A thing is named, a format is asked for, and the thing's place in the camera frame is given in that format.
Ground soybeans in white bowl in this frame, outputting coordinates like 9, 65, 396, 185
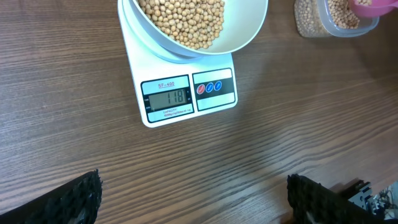
137, 0, 225, 50

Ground white round bowl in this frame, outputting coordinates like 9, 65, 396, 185
129, 0, 269, 57

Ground clear plastic container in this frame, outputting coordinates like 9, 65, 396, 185
293, 0, 381, 39

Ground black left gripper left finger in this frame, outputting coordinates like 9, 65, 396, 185
1, 169, 103, 224

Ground yellow soybeans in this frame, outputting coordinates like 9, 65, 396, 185
295, 0, 373, 37

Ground white digital kitchen scale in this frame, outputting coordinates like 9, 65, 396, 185
118, 0, 238, 128

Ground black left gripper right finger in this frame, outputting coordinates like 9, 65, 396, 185
287, 174, 387, 224

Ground pink plastic measuring scoop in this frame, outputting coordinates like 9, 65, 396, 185
349, 0, 397, 17

